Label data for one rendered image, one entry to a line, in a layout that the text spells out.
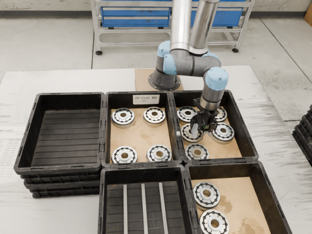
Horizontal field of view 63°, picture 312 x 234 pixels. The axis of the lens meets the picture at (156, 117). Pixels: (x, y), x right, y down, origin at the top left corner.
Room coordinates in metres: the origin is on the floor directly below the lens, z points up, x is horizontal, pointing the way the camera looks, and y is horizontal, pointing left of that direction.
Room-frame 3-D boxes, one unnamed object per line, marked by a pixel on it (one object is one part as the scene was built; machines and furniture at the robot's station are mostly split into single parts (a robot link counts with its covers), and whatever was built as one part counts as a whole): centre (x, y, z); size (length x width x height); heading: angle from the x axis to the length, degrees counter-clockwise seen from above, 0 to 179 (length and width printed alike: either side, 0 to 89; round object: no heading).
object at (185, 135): (0.73, -0.16, 0.86); 0.10 x 0.10 x 0.01
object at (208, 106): (0.72, -0.20, 1.07); 0.08 x 0.08 x 0.05
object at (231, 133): (0.75, -0.31, 0.86); 0.10 x 0.10 x 0.01
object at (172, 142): (0.69, 0.06, 0.87); 0.40 x 0.30 x 0.11; 9
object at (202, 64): (0.82, -0.18, 1.15); 0.11 x 0.11 x 0.08; 3
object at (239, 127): (0.74, -0.23, 0.87); 0.40 x 0.30 x 0.11; 9
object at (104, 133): (0.69, 0.06, 0.92); 0.40 x 0.30 x 0.02; 9
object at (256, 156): (0.74, -0.23, 0.92); 0.40 x 0.30 x 0.02; 9
